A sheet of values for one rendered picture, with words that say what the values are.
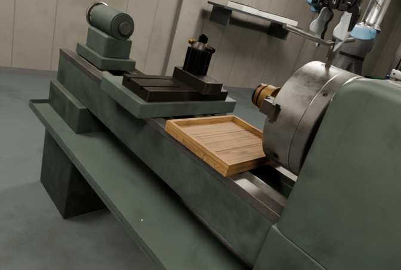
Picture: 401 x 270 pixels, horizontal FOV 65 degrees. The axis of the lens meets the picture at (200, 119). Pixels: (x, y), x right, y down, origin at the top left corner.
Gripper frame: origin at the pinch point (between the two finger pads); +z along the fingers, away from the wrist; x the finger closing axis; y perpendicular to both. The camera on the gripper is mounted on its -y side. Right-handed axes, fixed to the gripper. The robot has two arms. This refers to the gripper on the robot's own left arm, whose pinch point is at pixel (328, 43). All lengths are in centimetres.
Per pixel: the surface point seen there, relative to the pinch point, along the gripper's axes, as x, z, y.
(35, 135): -198, 127, 24
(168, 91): -49, 31, 11
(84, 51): -124, 38, 12
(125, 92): -59, 33, 23
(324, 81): 3.7, 8.1, 3.5
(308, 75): -0.5, 8.2, 3.8
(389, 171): 27.1, 14.7, 16.9
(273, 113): -3.1, 18.5, 11.1
